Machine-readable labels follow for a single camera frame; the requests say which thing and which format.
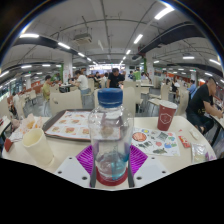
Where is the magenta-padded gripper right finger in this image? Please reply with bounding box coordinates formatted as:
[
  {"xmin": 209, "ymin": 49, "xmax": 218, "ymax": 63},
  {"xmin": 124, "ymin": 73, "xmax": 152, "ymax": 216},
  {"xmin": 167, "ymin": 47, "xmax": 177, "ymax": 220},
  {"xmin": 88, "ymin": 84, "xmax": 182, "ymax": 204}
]
[{"xmin": 128, "ymin": 144, "xmax": 171, "ymax": 188}]

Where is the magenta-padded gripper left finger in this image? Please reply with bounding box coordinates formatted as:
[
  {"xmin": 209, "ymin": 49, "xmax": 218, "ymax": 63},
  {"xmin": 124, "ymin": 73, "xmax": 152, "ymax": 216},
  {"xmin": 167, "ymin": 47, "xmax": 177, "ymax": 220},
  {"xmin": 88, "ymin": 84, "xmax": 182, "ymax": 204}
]
[{"xmin": 53, "ymin": 144, "xmax": 97, "ymax": 188}]

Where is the clear blue-capped water bottle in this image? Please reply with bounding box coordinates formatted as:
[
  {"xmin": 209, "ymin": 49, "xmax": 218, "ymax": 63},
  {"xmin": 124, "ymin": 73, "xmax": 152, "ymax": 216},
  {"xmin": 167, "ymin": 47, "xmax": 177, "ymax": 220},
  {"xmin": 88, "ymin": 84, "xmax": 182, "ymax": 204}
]
[{"xmin": 87, "ymin": 87, "xmax": 135, "ymax": 183}]

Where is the white printed paper flyer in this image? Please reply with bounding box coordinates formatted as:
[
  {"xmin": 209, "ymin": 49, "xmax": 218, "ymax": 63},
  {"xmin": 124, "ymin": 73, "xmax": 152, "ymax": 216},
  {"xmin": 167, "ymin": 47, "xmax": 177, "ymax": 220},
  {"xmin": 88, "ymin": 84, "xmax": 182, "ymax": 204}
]
[{"xmin": 131, "ymin": 126, "xmax": 181, "ymax": 157}]

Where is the dark tray with printed liner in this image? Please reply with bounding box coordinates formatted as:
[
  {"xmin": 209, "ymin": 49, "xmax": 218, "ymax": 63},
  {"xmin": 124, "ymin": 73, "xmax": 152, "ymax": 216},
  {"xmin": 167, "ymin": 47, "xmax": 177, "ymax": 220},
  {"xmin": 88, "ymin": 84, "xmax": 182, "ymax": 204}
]
[{"xmin": 42, "ymin": 108, "xmax": 93, "ymax": 142}]

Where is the clear plastic packet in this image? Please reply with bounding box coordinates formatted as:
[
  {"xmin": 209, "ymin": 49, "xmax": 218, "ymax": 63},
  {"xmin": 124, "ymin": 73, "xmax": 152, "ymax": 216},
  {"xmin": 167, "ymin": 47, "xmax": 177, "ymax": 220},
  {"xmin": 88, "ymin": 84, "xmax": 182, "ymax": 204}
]
[{"xmin": 190, "ymin": 142, "xmax": 210, "ymax": 164}]

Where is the red paper cup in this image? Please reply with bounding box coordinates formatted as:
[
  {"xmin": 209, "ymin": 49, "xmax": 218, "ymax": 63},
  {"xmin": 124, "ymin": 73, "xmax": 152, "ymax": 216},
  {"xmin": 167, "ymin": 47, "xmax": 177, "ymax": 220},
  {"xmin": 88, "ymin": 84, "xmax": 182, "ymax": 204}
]
[{"xmin": 156, "ymin": 99, "xmax": 179, "ymax": 132}]

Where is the group of cream chairs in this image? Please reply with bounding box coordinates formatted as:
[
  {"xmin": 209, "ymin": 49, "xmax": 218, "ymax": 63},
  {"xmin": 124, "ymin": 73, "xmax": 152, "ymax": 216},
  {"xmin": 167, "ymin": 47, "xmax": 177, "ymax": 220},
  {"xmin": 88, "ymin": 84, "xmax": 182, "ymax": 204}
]
[{"xmin": 134, "ymin": 79, "xmax": 190, "ymax": 116}]

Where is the person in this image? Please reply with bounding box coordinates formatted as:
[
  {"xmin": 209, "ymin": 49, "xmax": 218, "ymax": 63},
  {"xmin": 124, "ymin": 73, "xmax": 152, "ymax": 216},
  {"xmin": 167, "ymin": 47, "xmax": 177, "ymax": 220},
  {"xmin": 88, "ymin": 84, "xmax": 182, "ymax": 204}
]
[
  {"xmin": 106, "ymin": 67, "xmax": 126, "ymax": 90},
  {"xmin": 73, "ymin": 69, "xmax": 91, "ymax": 98},
  {"xmin": 185, "ymin": 76, "xmax": 224, "ymax": 135},
  {"xmin": 187, "ymin": 78, "xmax": 198, "ymax": 100},
  {"xmin": 41, "ymin": 74, "xmax": 54, "ymax": 116},
  {"xmin": 12, "ymin": 92, "xmax": 21, "ymax": 113}
]

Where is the ceiling air conditioner unit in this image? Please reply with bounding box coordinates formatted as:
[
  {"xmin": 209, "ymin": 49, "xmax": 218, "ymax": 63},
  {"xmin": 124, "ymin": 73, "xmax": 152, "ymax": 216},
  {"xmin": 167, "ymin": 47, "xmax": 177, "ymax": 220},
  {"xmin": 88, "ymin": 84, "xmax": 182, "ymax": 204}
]
[{"xmin": 72, "ymin": 32, "xmax": 93, "ymax": 45}]

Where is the group of ceiling lights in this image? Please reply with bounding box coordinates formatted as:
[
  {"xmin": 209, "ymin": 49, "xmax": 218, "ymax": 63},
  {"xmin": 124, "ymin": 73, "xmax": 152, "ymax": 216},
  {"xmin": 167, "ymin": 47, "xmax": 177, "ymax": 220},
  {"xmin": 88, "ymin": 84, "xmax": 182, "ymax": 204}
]
[{"xmin": 0, "ymin": 6, "xmax": 224, "ymax": 83}]

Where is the cream mug with brown handle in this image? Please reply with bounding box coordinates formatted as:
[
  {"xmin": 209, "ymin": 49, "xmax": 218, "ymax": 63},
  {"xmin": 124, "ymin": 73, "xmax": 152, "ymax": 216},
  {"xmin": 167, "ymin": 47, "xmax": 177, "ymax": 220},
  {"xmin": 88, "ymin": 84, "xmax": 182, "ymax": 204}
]
[{"xmin": 21, "ymin": 127, "xmax": 55, "ymax": 166}]

